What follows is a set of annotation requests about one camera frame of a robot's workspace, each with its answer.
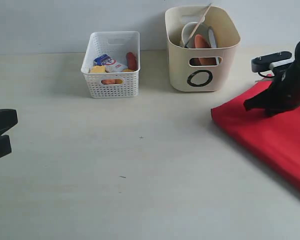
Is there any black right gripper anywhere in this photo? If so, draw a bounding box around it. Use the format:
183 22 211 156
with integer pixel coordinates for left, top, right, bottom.
243 42 300 117

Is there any red table cloth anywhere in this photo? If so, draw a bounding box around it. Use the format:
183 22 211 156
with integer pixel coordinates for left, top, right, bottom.
210 80 300 191

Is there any silver table knife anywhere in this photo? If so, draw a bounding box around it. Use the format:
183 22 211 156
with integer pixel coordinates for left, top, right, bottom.
207 26 220 66

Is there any brown clay plate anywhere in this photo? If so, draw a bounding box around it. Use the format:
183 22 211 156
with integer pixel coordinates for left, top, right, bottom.
190 34 217 66

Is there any yellow cheese wedge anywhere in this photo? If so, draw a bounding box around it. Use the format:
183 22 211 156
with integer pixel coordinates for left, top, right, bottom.
90 65 107 73

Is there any white floral ceramic bowl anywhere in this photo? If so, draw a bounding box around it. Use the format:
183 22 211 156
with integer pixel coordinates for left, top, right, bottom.
180 21 210 49

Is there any wooden chopstick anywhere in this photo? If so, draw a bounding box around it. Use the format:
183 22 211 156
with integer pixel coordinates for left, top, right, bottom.
183 2 213 47

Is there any blue white milk carton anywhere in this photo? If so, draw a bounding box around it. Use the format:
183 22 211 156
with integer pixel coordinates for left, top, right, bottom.
93 54 128 73

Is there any yellow lemon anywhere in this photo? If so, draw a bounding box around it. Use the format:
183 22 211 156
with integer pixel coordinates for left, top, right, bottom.
122 68 135 73

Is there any red sausage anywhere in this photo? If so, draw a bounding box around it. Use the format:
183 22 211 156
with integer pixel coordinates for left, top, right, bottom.
126 52 138 71

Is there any cream plastic bin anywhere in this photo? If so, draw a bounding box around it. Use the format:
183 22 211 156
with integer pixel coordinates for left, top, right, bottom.
165 6 241 92

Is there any white perforated plastic basket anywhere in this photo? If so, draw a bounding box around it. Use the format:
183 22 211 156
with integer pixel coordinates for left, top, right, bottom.
81 31 141 99

